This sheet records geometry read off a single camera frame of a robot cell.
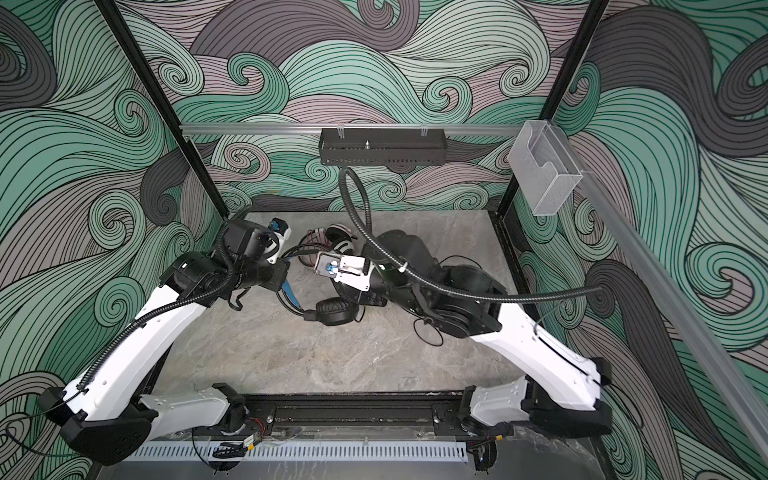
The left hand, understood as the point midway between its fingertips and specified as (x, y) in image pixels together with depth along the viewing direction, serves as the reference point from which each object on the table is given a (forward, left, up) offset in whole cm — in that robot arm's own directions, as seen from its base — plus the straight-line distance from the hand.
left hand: (285, 263), depth 70 cm
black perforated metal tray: (+44, -23, +5) cm, 50 cm away
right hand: (-7, -18, +13) cm, 23 cm away
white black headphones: (+25, -8, -20) cm, 33 cm away
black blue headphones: (-12, -12, 0) cm, 17 cm away
